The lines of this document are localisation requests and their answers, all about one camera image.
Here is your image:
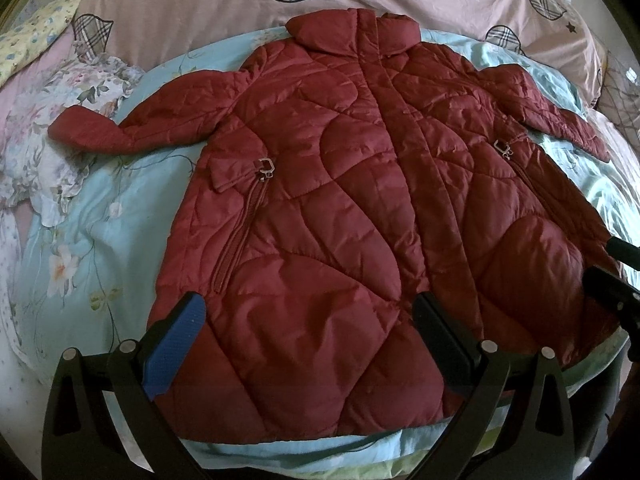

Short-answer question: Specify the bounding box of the red quilted puffer coat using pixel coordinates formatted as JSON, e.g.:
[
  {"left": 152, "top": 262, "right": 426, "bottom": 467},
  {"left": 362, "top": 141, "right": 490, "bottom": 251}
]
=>
[{"left": 74, "top": 9, "right": 617, "bottom": 444}]

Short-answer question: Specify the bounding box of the light blue floral bed sheet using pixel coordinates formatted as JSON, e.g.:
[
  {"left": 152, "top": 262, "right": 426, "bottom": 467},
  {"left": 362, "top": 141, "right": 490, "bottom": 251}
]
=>
[{"left": 13, "top": 27, "right": 639, "bottom": 479}]

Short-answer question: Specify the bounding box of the white floral ruffled pillow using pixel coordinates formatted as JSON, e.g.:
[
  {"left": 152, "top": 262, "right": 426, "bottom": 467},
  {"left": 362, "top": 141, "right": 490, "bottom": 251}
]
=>
[{"left": 1, "top": 54, "right": 144, "bottom": 228}]

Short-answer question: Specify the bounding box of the yellow floral pillow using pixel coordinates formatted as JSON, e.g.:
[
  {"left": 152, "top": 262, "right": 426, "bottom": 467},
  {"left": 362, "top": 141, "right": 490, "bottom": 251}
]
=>
[{"left": 0, "top": 0, "right": 81, "bottom": 84}]

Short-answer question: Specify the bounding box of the pink duvet with plaid hearts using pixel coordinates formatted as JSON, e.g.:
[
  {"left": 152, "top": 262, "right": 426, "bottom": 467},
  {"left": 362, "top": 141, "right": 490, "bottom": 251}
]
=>
[{"left": 73, "top": 0, "right": 603, "bottom": 104}]

